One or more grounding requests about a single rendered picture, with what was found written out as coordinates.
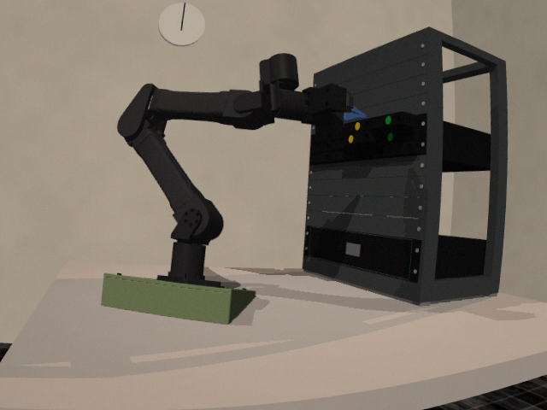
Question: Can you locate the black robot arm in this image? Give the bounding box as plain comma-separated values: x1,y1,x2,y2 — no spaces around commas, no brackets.
117,53,354,288

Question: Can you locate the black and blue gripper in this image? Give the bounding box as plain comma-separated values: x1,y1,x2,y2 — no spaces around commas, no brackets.
299,92,367,138

